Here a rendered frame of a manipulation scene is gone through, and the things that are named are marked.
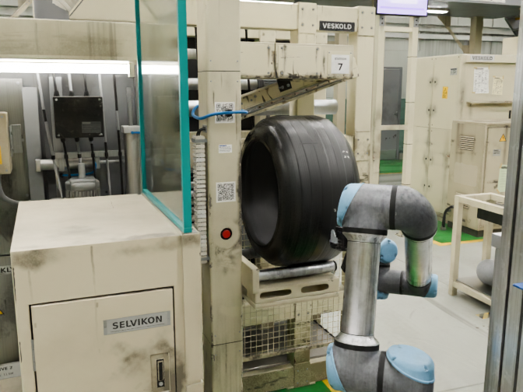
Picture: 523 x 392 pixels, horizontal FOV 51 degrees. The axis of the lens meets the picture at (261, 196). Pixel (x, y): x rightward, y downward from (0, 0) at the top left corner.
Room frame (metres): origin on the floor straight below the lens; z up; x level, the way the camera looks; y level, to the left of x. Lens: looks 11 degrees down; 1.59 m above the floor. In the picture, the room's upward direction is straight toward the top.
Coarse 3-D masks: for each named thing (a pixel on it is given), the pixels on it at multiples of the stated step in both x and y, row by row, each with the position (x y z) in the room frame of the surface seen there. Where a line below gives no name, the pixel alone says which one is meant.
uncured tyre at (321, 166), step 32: (256, 128) 2.16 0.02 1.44; (288, 128) 2.02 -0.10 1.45; (320, 128) 2.06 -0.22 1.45; (256, 160) 2.41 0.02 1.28; (288, 160) 1.93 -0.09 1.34; (320, 160) 1.94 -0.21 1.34; (352, 160) 1.99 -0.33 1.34; (256, 192) 2.42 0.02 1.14; (288, 192) 1.89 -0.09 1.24; (320, 192) 1.90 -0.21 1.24; (256, 224) 2.35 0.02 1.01; (288, 224) 1.90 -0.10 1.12; (320, 224) 1.91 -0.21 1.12; (288, 256) 1.96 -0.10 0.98; (320, 256) 2.01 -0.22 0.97
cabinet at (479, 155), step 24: (480, 120) 6.38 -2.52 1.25; (504, 120) 6.38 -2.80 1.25; (456, 144) 6.23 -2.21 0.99; (480, 144) 5.86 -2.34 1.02; (504, 144) 5.89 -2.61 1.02; (456, 168) 6.21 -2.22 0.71; (480, 168) 5.84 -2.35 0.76; (504, 168) 5.90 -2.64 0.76; (456, 192) 6.18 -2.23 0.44; (480, 192) 5.81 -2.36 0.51; (504, 192) 5.91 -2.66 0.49
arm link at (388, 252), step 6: (384, 240) 1.63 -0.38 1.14; (390, 240) 1.63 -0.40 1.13; (384, 246) 1.61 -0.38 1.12; (390, 246) 1.62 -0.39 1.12; (396, 246) 1.63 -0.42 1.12; (384, 252) 1.61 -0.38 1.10; (390, 252) 1.62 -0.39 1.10; (396, 252) 1.63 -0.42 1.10; (384, 258) 1.61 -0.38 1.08; (390, 258) 1.62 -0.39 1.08; (384, 264) 1.63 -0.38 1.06
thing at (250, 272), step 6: (246, 258) 2.04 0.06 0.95; (246, 264) 1.97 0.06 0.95; (252, 264) 1.96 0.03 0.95; (246, 270) 1.97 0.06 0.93; (252, 270) 1.91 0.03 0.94; (258, 270) 1.92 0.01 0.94; (246, 276) 1.97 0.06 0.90; (252, 276) 1.91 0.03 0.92; (258, 276) 1.92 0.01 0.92; (246, 282) 1.97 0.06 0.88; (252, 282) 1.91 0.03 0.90; (258, 282) 1.92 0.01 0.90; (246, 288) 1.97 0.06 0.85; (252, 288) 1.91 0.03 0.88; (258, 288) 1.92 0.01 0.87
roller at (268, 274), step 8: (304, 264) 2.05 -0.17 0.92; (312, 264) 2.05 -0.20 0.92; (320, 264) 2.06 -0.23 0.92; (328, 264) 2.07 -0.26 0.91; (336, 264) 2.08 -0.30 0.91; (264, 272) 1.97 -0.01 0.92; (272, 272) 1.98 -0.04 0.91; (280, 272) 1.99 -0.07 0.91; (288, 272) 2.00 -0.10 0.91; (296, 272) 2.01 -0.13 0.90; (304, 272) 2.03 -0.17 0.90; (312, 272) 2.04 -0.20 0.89; (320, 272) 2.06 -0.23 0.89; (264, 280) 1.97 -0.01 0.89
